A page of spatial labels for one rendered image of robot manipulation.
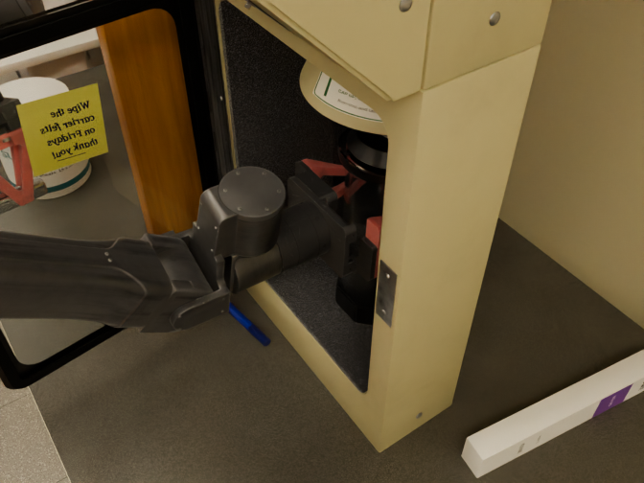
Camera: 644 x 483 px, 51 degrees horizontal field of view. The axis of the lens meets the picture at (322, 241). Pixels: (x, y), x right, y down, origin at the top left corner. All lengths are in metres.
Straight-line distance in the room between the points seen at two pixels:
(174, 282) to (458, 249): 0.25
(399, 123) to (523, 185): 0.60
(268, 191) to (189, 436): 0.35
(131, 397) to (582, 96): 0.68
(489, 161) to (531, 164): 0.49
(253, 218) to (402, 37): 0.22
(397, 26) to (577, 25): 0.53
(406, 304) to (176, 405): 0.36
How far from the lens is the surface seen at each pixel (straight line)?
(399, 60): 0.42
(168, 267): 0.60
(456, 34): 0.44
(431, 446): 0.81
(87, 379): 0.89
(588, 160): 0.96
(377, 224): 0.63
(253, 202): 0.56
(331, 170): 0.72
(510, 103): 0.52
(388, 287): 0.58
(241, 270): 0.62
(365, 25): 0.39
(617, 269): 1.01
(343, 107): 0.57
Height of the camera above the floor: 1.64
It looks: 44 degrees down
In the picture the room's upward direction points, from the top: straight up
